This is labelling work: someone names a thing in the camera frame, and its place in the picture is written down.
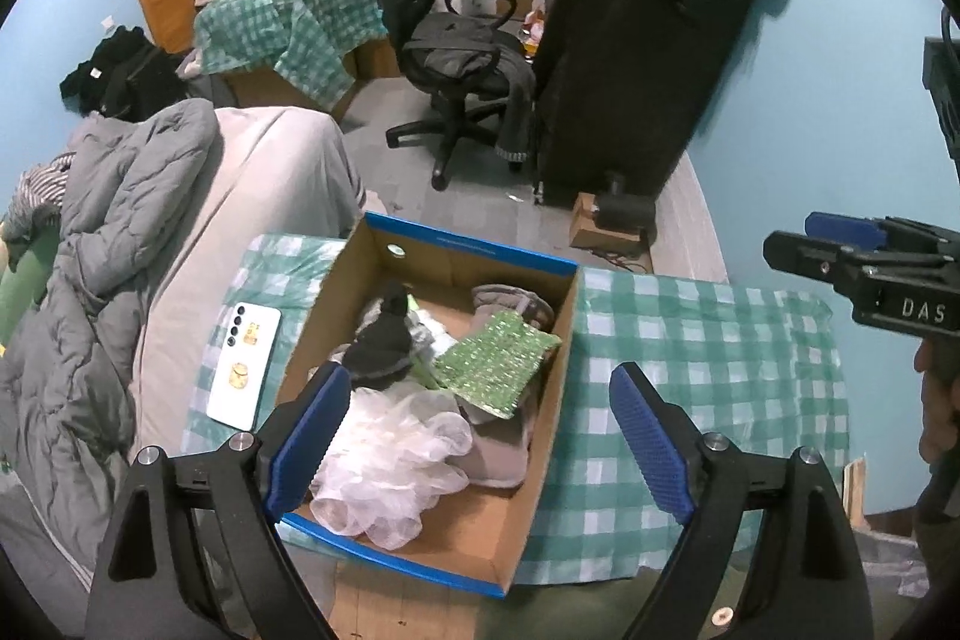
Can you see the green checkered tablecloth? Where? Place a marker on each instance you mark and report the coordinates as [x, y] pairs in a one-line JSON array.
[[759, 366]]

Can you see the beige mattress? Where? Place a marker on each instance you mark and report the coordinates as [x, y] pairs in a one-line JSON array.
[[272, 170]]

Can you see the green checkered cloth on box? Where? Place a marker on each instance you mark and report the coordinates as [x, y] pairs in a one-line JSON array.
[[305, 42]]

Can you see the black wardrobe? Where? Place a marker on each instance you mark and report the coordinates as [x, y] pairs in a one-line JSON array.
[[620, 86]]

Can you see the black sock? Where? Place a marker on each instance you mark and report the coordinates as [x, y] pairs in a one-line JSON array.
[[381, 350]]

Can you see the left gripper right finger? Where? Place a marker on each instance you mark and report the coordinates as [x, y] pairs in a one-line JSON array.
[[805, 578]]

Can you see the person's right hand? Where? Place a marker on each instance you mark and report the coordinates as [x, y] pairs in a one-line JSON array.
[[939, 399]]

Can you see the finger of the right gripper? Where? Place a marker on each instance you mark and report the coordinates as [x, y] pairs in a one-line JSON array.
[[882, 234], [832, 261]]

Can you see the striped cloth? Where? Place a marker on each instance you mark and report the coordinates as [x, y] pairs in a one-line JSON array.
[[38, 198]]

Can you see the black office chair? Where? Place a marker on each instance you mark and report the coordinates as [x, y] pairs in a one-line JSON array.
[[477, 75]]

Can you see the blue cardboard box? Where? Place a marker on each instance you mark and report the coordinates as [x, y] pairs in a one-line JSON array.
[[469, 322]]

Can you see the black device on box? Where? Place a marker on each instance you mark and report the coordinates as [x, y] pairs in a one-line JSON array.
[[616, 209]]

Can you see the beige cloth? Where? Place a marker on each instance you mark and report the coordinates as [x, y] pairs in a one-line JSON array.
[[500, 447]]

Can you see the silver plastic bag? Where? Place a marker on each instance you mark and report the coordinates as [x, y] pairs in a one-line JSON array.
[[892, 564]]

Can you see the black clothes pile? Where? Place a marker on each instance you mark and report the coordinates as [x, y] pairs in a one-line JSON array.
[[126, 78]]

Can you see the white smartphone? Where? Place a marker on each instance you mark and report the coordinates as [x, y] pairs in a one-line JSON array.
[[242, 365]]

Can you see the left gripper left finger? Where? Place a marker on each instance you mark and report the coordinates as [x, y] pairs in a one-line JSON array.
[[152, 578]]

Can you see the small cardboard box on floor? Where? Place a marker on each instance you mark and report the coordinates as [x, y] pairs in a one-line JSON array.
[[586, 234]]

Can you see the green glitter pouch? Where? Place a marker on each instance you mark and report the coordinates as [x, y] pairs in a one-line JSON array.
[[492, 368]]

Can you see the gray quilted blanket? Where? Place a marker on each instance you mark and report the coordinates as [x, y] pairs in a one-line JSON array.
[[67, 417]]

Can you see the white mesh bath pouf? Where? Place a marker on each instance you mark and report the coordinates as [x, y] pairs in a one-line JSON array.
[[388, 463]]

